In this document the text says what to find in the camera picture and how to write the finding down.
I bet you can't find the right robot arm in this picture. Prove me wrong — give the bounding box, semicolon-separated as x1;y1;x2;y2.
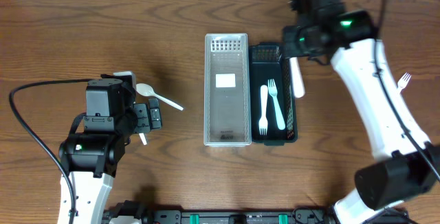
283;0;439;223

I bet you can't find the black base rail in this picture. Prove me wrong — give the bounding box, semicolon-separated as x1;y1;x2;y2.
102;200;412;224

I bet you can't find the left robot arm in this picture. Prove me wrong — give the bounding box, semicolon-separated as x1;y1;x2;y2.
58;71;162;223

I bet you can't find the white fork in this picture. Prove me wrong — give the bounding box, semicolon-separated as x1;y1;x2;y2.
397;73;412;93
258;85;268;136

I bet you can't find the black plastic basket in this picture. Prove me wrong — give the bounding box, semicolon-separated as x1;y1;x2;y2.
248;42;298;146

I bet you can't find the pale green fork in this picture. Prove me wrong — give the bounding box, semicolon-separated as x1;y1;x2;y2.
267;79;286;130

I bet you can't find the clear plastic basket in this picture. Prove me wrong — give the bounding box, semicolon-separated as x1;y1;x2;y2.
203;33;252;147

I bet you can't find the white label sticker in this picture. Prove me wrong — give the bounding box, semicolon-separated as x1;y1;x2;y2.
215;74;236;88

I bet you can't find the white spoon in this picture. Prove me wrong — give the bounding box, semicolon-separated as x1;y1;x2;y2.
136;83;184;111
289;57;305;98
139;133;148;145

